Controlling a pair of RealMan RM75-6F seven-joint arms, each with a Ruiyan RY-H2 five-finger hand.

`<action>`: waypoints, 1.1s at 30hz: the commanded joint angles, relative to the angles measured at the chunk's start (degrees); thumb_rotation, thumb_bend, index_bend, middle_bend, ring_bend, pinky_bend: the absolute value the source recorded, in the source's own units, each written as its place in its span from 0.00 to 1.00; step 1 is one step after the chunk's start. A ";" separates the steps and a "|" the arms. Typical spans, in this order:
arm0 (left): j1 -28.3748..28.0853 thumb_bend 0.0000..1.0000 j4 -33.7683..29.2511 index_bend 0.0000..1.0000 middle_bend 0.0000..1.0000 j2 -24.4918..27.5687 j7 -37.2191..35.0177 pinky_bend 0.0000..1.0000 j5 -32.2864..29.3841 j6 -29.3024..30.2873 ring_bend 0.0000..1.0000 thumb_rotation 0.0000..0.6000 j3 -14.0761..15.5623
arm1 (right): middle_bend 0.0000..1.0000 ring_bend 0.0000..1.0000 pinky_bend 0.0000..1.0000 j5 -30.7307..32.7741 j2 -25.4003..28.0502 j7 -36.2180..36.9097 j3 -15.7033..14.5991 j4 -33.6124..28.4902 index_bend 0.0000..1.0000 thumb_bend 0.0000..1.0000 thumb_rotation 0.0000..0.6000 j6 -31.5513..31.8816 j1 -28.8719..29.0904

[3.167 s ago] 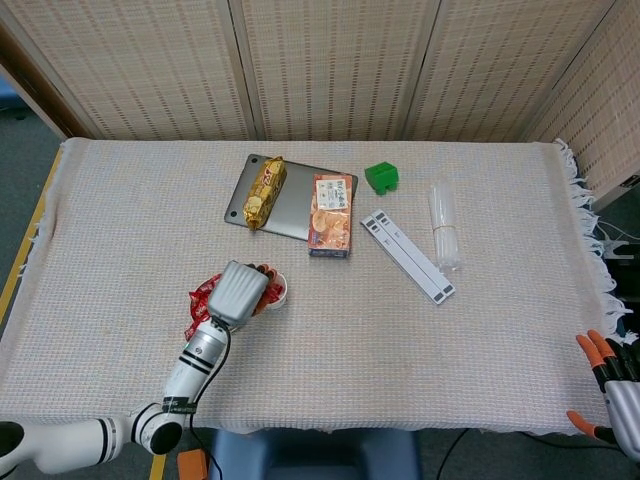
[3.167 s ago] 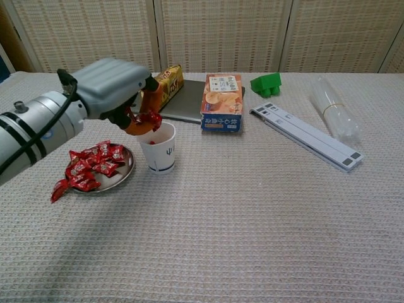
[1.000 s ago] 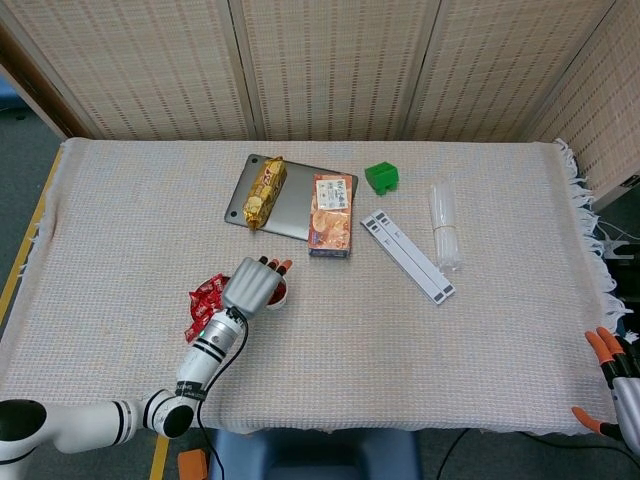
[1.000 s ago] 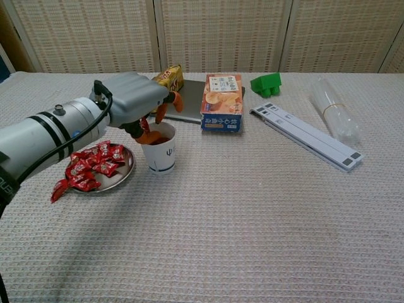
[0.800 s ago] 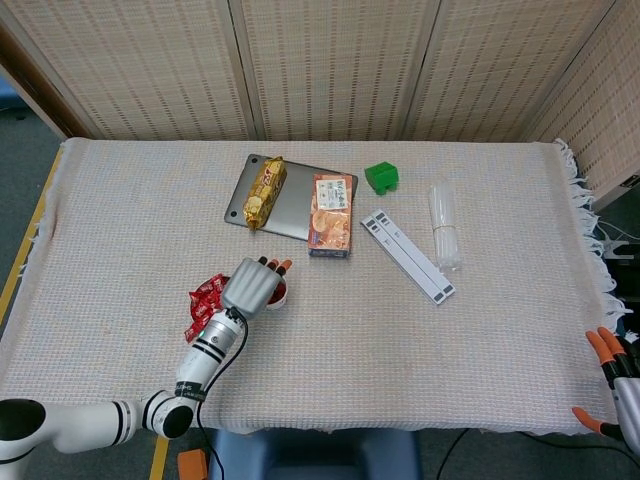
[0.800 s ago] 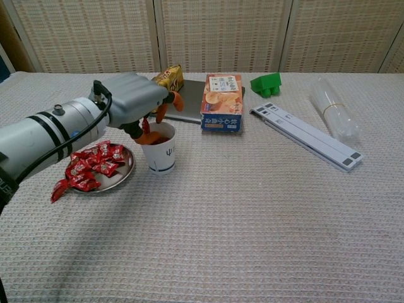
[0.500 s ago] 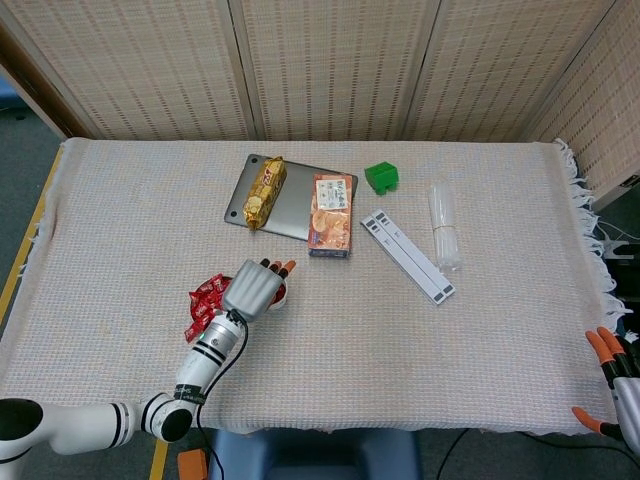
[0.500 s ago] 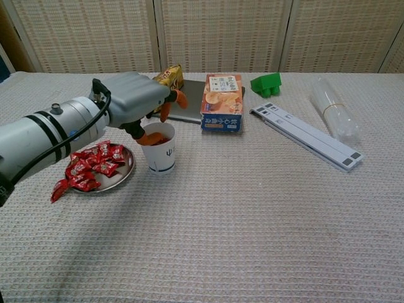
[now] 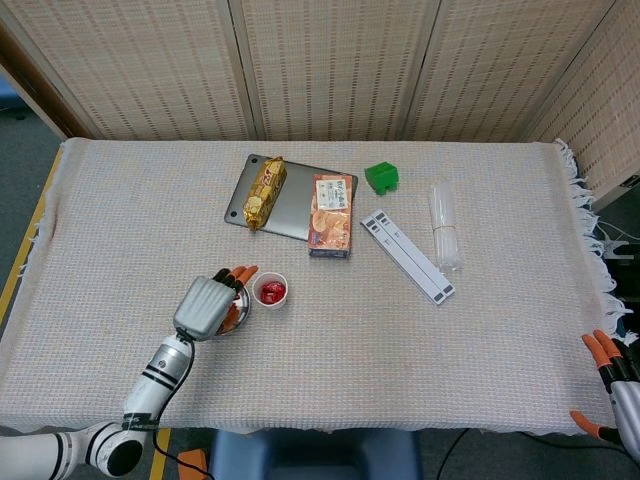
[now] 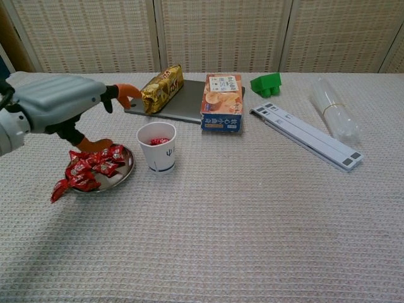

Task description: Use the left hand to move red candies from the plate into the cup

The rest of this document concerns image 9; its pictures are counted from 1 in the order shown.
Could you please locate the orange wedge block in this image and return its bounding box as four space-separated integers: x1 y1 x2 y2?
177 448 209 477

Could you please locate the woven folding screen panel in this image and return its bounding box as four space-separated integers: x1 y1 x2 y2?
0 0 259 142
227 0 444 142
519 0 640 199
404 0 621 144

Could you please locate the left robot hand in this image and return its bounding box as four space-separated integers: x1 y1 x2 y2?
172 263 260 344

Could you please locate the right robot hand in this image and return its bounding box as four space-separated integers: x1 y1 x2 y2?
569 328 640 464

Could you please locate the orange biscuit box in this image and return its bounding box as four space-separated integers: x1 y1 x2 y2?
306 172 355 259

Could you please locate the blue padded seat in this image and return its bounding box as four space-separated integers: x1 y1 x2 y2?
208 428 424 480

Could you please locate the grey laptop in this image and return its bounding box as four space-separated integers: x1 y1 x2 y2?
223 153 360 242

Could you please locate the white paper cup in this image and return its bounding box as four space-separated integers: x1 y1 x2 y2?
251 271 290 311

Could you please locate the beige waffle tablecloth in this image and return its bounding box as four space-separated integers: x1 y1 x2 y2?
0 135 636 436

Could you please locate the golden snack pack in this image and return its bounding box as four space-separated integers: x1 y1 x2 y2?
243 155 288 232

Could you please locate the round metal plate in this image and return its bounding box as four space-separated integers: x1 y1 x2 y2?
232 282 253 331

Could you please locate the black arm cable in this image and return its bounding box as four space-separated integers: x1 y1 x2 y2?
149 329 214 480

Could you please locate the white plastic clamp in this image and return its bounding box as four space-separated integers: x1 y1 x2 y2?
599 238 632 261

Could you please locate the black floor cable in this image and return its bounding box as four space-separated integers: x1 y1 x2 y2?
437 428 619 480

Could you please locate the green plastic block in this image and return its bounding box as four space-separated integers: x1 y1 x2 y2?
363 161 400 195

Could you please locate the white folding laptop stand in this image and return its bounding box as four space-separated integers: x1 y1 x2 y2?
359 208 456 306

